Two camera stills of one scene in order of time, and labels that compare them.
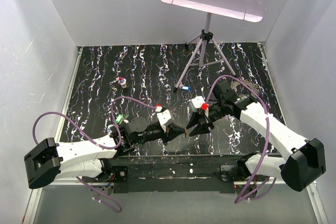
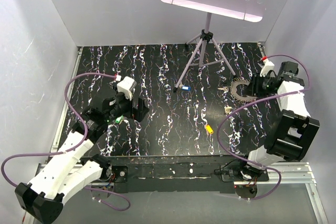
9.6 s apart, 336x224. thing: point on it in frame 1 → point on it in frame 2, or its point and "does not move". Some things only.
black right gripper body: x=216 y=111 → x=262 y=86
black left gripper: x=172 y=130 → x=138 y=113
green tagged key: x=119 y=118 does not move
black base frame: x=190 y=173 does not move
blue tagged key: x=187 y=87 does not move
